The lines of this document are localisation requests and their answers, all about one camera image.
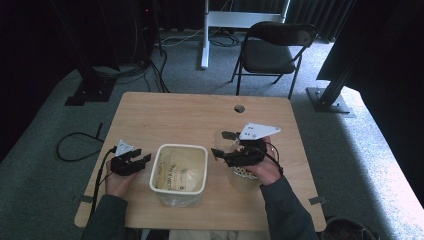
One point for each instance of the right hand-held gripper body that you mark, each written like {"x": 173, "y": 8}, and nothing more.
{"x": 256, "y": 130}

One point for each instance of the white desk frame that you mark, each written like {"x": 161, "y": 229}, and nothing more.
{"x": 233, "y": 18}

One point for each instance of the clear printed plastic bag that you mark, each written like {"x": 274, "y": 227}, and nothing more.
{"x": 181, "y": 170}

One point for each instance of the black stand with base plate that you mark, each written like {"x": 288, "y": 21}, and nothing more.
{"x": 91, "y": 90}
{"x": 328, "y": 100}

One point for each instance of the dark curtain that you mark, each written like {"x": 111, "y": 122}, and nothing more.
{"x": 390, "y": 50}

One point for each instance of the white plastic bin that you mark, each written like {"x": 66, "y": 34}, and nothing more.
{"x": 156, "y": 186}

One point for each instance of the grey tape strip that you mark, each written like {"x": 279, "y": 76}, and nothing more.
{"x": 317, "y": 200}

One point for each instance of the dark round basket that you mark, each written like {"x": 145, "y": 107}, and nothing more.
{"x": 346, "y": 230}

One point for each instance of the black folding chair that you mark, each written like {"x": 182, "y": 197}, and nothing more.
{"x": 270, "y": 55}

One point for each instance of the grey curtain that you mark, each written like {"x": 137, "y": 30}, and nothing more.
{"x": 316, "y": 16}

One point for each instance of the person's right hand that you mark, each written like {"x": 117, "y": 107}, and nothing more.
{"x": 270, "y": 170}

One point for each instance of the person's left hand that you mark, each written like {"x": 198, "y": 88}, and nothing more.
{"x": 116, "y": 185}

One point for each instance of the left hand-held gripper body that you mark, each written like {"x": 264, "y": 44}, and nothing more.
{"x": 123, "y": 165}

